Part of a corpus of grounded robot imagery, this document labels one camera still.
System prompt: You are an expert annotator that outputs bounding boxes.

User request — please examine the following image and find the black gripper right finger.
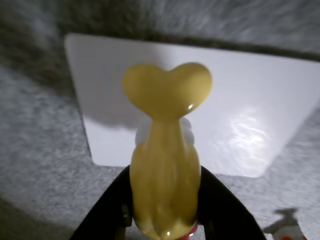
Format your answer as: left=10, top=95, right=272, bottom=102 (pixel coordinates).
left=196, top=165, right=266, bottom=240

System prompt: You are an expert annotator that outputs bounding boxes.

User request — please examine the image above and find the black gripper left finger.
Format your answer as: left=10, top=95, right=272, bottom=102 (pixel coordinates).
left=72, top=164, right=134, bottom=240

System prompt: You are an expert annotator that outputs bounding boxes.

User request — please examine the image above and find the orange fish-shaped sushi figure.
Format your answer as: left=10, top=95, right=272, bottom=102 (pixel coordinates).
left=121, top=62, right=214, bottom=240

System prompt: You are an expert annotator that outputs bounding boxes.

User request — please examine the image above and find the small fish-shaped sushi figure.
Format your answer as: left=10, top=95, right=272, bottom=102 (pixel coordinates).
left=263, top=207, right=309, bottom=240

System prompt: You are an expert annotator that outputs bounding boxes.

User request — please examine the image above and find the white rectangular card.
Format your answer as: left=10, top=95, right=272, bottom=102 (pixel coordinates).
left=64, top=33, right=320, bottom=179

